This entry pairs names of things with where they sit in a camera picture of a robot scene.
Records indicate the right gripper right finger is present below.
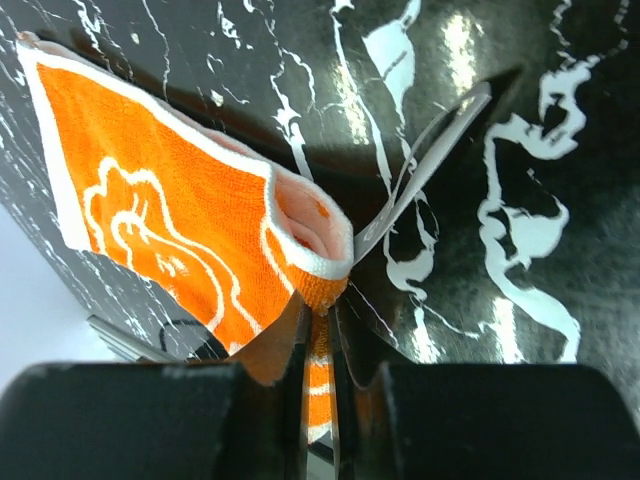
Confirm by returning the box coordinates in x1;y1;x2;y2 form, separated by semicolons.
329;303;639;479

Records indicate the black marble pattern mat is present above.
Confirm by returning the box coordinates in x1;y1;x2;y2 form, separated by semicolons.
1;1;639;376

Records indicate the orange white patterned towel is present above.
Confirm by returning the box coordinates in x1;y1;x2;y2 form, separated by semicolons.
17;32;494;446

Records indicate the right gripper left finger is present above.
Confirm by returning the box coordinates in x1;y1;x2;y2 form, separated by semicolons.
1;294;311;479

